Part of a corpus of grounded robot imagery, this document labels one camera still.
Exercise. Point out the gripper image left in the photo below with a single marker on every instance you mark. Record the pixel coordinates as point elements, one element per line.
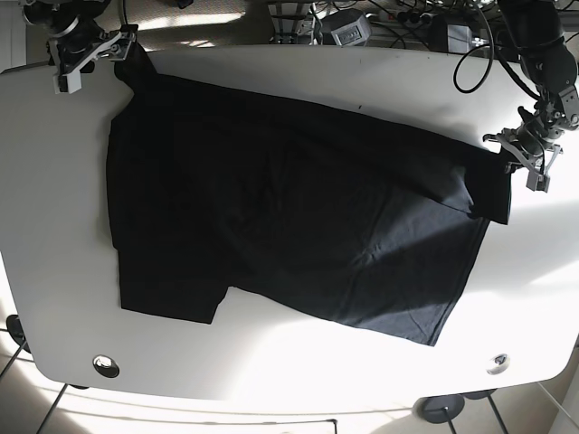
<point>73,48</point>

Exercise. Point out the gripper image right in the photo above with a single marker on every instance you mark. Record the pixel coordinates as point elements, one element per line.
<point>532,152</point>

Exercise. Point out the black T-shirt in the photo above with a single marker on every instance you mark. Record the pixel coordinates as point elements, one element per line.
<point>340,216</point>

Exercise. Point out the right silver table grommet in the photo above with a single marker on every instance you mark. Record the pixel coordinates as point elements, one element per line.
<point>497,364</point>

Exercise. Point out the silver table grommet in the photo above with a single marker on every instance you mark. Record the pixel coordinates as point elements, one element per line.
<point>105,366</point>
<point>497,364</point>

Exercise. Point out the black power box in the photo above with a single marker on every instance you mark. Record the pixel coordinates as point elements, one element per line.
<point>348,27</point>

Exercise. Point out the round black stand base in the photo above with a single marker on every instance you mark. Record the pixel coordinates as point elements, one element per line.
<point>439,409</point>

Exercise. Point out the left silver table grommet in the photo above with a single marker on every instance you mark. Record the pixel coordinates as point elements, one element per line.
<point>105,366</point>

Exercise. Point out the grey wrist camera image right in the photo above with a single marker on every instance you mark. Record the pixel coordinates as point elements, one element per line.
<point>538,182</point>

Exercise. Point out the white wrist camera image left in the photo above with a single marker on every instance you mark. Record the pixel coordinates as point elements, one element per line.
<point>67,83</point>

